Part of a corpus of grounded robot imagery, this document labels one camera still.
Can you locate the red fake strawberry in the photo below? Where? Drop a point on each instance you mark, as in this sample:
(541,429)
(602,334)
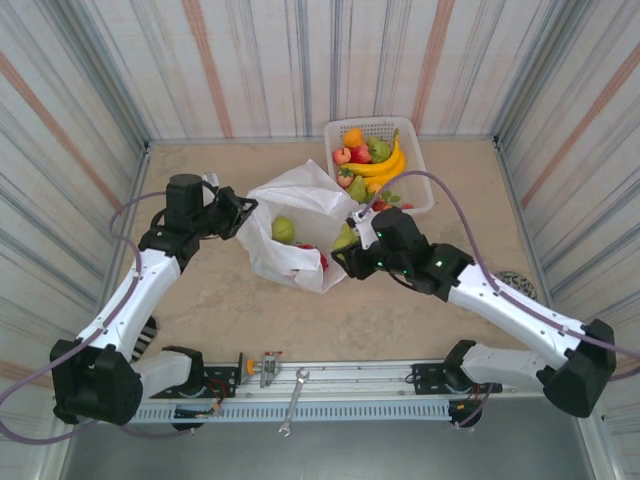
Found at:
(345,178)
(384,205)
(325,262)
(407,205)
(305,246)

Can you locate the white plastic bag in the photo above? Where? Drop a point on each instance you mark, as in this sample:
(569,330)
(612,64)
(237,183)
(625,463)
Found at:
(300,195)

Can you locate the peach fake fruit with leaves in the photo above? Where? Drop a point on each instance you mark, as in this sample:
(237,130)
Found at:
(374,188)

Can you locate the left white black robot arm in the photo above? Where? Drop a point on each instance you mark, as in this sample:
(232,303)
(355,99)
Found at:
(130,295)

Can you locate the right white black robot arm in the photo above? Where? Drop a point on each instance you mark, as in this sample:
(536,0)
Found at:
(515,312)

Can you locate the yellow fake banana bunch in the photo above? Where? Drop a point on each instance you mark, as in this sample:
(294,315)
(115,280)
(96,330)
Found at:
(380,167)

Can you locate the red fake apple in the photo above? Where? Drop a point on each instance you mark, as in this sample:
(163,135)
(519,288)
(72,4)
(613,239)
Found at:
(361,154)

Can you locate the pink peach fake fruit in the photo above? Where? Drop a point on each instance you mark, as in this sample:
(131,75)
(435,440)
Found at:
(342,156)

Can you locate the orange fake fruit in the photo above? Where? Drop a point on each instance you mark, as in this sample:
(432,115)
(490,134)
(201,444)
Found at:
(353,136)

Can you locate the white perforated plastic basket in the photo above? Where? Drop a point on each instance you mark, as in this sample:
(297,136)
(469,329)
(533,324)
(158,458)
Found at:
(417,165)

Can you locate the silver metal clamp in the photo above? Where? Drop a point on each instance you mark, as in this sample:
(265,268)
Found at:
(270,367)

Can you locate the dark patterned plate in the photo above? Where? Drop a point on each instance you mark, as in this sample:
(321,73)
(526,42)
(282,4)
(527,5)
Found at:
(517,284)

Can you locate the black white striped sock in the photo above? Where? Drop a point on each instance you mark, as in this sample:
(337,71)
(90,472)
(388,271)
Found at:
(146,337)

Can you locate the silver metal wrench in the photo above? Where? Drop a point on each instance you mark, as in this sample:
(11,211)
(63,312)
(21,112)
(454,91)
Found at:
(293,402)

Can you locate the aluminium mounting rail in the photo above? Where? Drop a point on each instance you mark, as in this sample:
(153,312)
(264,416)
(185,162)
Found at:
(350,372)

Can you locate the orange knob on black bracket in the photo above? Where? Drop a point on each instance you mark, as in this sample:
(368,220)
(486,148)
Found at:
(248,365)

